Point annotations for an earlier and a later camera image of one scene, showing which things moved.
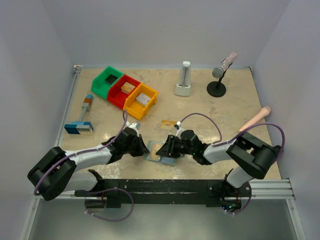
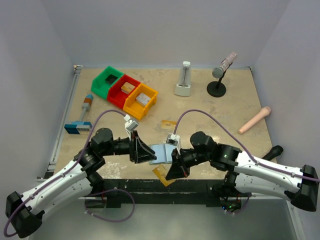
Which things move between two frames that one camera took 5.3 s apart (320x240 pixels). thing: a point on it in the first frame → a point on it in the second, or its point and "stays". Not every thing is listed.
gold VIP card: [168, 124] stays
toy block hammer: [81, 127] stays
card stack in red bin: [127, 88] stays
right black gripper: [170, 145] → [181, 163]
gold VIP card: [155, 148] → [160, 171]
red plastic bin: [118, 97] stays
